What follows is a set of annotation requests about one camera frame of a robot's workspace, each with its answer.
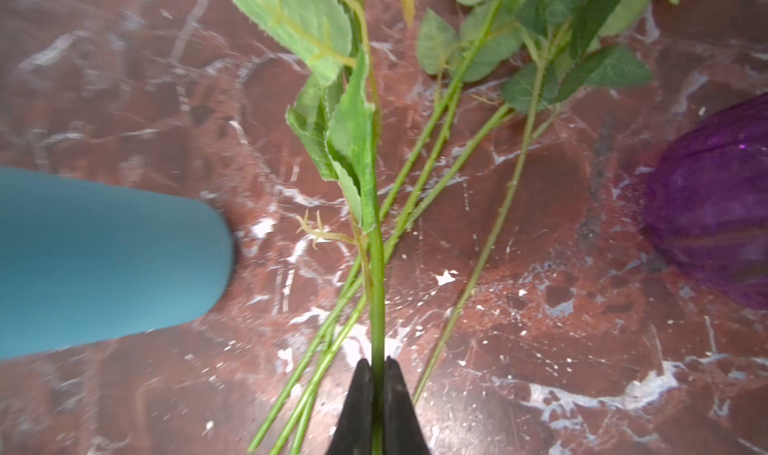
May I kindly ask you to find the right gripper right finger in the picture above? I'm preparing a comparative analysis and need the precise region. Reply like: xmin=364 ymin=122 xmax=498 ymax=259
xmin=383 ymin=357 xmax=431 ymax=455

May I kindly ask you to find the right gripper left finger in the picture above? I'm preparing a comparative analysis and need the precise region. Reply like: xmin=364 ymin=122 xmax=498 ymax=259
xmin=326 ymin=359 xmax=374 ymax=455

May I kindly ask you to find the teal ceramic vase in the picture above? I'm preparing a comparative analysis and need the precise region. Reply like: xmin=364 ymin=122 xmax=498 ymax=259
xmin=1 ymin=168 xmax=235 ymax=359

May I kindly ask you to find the blue purple glass vase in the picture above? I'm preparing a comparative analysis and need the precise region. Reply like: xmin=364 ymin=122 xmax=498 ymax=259
xmin=644 ymin=94 xmax=767 ymax=310

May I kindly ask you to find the pink and white rose stem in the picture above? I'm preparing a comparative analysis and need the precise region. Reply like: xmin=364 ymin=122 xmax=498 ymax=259
xmin=232 ymin=0 xmax=386 ymax=454

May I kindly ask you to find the pink white rose bunch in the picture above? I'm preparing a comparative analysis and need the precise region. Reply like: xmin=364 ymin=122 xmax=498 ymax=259
xmin=249 ymin=0 xmax=680 ymax=451

